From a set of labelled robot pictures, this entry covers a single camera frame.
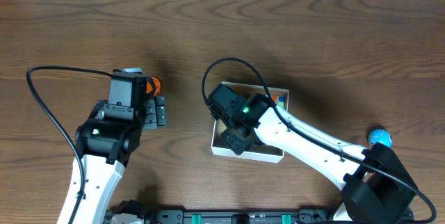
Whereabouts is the white cardboard box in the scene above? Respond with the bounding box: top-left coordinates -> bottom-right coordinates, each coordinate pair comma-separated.
211,81 -> 289,163

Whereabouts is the colourful puzzle cube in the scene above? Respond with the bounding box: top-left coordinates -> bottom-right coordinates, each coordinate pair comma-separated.
272,95 -> 286,109

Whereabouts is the blue toy ball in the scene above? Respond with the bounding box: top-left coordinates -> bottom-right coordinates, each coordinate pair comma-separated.
368,129 -> 393,147

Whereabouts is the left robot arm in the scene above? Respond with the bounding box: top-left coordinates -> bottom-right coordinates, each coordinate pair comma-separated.
58,68 -> 167,223

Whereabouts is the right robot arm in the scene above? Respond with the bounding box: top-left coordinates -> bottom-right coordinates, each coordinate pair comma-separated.
204,83 -> 417,223

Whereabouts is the orange round cap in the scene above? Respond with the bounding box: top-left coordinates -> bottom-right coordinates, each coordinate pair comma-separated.
146,77 -> 161,96

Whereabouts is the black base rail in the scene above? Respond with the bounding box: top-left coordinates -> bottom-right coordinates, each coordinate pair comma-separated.
102,200 -> 332,224

